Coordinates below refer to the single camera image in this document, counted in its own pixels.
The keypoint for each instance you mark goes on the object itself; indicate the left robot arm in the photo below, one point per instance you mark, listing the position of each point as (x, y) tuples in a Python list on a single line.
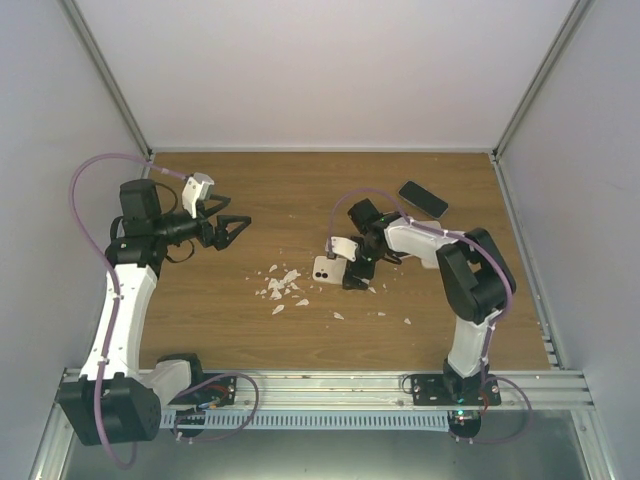
[(140, 240)]

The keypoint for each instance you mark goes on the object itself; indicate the aluminium front rail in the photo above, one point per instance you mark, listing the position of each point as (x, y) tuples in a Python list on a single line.
[(291, 390)]

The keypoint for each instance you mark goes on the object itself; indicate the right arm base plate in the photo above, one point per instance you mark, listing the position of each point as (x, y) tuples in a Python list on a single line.
[(439, 389)]

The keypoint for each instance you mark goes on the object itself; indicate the white debris pile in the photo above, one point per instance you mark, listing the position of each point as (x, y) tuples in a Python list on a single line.
[(277, 288)]

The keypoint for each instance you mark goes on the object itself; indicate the slotted cable duct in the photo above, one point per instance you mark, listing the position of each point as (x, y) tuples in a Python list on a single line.
[(318, 420)]

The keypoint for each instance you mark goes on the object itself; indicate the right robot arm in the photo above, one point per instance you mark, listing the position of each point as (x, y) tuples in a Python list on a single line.
[(478, 284)]

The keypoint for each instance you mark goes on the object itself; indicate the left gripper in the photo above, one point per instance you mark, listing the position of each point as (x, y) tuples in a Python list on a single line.
[(219, 237)]

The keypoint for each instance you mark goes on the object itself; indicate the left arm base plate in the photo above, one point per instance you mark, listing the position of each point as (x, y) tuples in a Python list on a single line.
[(218, 393)]

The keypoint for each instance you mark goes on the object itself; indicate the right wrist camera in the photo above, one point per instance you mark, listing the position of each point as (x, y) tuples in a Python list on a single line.
[(342, 247)]

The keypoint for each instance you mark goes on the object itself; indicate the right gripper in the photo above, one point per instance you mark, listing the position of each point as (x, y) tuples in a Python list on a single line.
[(348, 278)]

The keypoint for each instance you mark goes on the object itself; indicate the bare black phone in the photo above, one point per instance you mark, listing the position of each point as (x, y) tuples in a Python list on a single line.
[(422, 199)]

